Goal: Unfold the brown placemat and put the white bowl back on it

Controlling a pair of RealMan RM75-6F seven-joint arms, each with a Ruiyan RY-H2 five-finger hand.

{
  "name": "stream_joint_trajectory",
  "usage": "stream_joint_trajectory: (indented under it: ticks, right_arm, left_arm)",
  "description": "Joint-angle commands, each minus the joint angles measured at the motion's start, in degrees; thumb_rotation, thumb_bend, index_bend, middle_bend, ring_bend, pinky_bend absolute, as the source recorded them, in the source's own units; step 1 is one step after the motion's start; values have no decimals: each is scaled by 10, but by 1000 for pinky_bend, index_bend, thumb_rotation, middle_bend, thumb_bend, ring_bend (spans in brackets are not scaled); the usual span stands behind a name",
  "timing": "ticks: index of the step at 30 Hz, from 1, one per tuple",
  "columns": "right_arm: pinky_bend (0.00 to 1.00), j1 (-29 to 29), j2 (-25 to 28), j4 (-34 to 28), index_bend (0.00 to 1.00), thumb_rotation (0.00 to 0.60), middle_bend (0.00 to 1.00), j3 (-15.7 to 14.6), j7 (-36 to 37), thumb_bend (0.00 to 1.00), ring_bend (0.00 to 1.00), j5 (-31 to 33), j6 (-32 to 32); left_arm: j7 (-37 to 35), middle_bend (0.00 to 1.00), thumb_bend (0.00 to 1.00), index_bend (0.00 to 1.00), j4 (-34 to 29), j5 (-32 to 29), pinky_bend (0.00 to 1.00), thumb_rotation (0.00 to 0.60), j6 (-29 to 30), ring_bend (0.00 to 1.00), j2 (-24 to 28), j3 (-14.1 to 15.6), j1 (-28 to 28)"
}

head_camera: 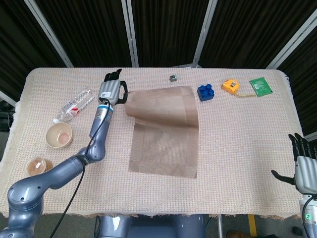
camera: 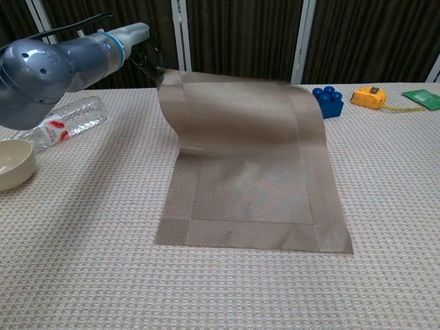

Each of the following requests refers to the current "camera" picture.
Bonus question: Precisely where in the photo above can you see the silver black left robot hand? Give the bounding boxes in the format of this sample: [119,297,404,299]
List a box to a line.
[118,22,166,87]

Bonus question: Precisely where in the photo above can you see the brown cloth mat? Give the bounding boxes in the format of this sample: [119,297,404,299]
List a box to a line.
[155,67,355,255]

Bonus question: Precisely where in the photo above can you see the cream plastic bowl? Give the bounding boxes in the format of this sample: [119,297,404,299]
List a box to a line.
[0,138,37,193]

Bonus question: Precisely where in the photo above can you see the clear plastic water bottle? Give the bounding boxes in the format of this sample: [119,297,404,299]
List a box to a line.
[15,96,108,149]

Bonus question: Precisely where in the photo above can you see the dark folding partition screen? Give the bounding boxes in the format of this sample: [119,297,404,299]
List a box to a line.
[0,0,440,96]

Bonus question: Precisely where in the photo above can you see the blue toy building block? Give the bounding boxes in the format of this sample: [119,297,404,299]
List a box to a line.
[311,85,344,120]

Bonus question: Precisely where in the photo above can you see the beige checked tablecloth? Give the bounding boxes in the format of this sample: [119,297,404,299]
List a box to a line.
[0,81,440,330]

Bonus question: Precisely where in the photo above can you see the yellow tape measure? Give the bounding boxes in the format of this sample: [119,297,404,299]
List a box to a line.
[350,85,427,113]

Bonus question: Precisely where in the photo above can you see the green circuit board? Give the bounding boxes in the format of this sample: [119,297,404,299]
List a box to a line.
[401,89,440,111]

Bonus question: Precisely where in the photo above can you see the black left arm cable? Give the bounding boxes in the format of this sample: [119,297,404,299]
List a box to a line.
[34,12,114,39]

